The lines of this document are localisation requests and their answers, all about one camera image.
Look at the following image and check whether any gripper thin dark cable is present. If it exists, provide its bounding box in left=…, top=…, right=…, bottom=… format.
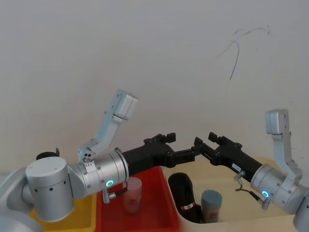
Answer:
left=234, top=170, right=271, bottom=210
left=103, top=181, right=129, bottom=204

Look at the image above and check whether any black folded umbrella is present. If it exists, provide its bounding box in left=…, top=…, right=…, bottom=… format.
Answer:
left=168, top=172, right=203, bottom=224

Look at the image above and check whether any right gripper thin dark cable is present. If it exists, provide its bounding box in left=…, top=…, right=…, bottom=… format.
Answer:
left=234, top=170, right=271, bottom=210

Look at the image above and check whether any grey capped can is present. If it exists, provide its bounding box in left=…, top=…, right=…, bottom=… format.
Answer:
left=201, top=189, right=223, bottom=224

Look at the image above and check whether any black round object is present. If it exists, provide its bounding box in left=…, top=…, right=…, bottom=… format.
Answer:
left=36, top=146, right=60, bottom=160

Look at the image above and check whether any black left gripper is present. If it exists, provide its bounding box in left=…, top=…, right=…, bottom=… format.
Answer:
left=122, top=131, right=197, bottom=175

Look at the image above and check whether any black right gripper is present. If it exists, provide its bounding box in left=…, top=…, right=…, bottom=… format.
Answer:
left=191, top=131, right=263, bottom=181

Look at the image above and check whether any yellow plastic bin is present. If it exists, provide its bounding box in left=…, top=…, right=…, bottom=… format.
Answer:
left=28, top=192, right=98, bottom=232

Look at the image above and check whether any red plastic bin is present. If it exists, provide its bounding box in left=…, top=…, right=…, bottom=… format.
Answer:
left=96, top=165, right=184, bottom=232

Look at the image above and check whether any clear plastic cup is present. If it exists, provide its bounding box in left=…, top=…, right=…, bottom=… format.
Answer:
left=123, top=176, right=143, bottom=214

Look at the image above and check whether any left gripper thin dark cable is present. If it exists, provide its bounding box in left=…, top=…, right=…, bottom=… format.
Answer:
left=103, top=181, right=129, bottom=204

